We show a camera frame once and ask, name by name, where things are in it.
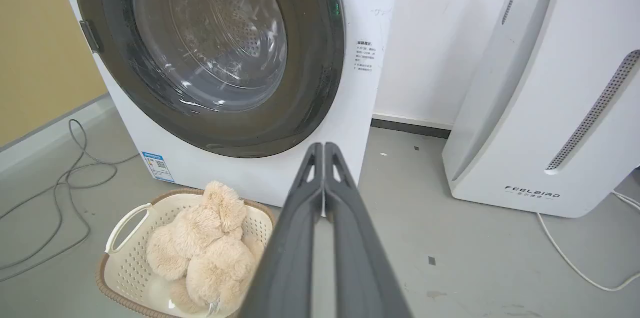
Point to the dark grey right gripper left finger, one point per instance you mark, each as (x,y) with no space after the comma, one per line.
(287,263)

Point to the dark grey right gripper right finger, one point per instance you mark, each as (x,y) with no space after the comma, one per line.
(362,268)

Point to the white front-load washing machine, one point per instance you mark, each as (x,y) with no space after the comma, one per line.
(360,108)

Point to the dark round washing machine door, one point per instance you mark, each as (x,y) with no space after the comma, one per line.
(310,83)

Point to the beige plush teddy bear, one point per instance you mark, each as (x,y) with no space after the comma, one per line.
(210,253)

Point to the cream perforated laundry basket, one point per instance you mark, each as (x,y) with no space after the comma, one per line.
(130,268)

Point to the blue energy label sticker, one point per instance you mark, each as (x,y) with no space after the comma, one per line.
(157,165)

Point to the white air purifier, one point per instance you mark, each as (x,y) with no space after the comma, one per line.
(550,108)

